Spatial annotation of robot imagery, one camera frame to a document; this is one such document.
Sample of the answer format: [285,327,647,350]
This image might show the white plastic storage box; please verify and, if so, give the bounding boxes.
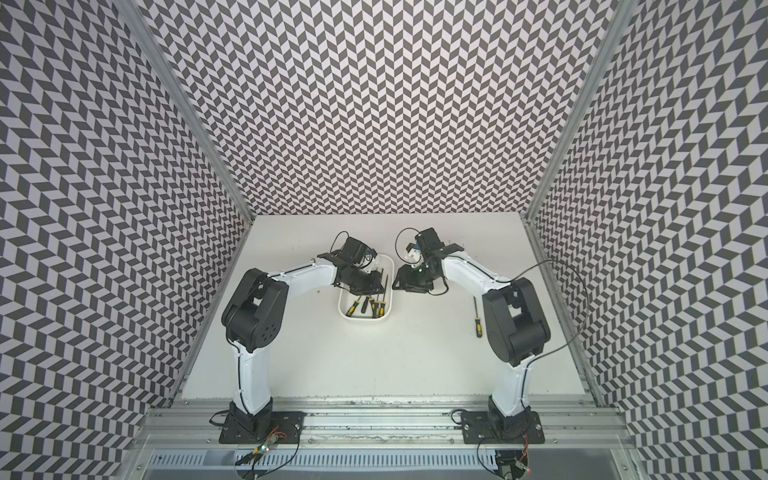
[337,254,395,323]

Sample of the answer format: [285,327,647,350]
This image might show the yellow black handled file one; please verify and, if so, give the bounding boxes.
[376,275,389,318]

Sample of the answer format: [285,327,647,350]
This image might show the yellow black handled file five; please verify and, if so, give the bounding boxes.
[344,296,362,318]

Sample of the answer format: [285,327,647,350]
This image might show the yellow black handled file six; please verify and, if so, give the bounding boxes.
[473,297,483,338]

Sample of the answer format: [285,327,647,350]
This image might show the yellow black handled file two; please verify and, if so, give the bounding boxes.
[367,296,379,319]

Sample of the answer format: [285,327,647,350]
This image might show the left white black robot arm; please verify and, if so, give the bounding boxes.
[221,236,386,420]

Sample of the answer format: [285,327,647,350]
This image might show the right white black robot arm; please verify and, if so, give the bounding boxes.
[393,228,551,426]

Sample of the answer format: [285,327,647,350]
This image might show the left small circuit board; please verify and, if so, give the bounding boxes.
[235,427,288,467]

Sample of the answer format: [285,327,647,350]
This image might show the small circuit board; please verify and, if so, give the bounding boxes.
[495,435,530,480]
[235,427,288,467]

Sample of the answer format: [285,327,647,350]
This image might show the right small circuit board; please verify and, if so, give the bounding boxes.
[495,435,530,480]

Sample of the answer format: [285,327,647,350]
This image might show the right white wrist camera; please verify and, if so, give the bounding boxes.
[404,242,423,266]

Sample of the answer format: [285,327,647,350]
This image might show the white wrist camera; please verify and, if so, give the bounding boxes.
[404,242,423,266]
[359,253,377,270]

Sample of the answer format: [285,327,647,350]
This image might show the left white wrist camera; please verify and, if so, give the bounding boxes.
[359,253,377,270]

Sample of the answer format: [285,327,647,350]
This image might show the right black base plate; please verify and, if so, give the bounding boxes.
[457,410,546,445]

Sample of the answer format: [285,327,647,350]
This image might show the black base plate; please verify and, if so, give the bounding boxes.
[218,410,306,445]
[457,410,546,445]

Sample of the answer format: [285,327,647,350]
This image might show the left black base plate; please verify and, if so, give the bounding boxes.
[218,410,306,445]

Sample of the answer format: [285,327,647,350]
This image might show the aluminium front rail frame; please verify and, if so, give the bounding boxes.
[117,395,646,479]

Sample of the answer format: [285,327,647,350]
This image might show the right aluminium corner post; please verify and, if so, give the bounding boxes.
[524,0,639,222]

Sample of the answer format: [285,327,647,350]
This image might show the aluminium corner post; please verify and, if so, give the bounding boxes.
[113,0,254,223]
[524,0,639,222]

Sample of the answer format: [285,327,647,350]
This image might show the left aluminium corner post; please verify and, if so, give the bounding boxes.
[113,0,254,223]

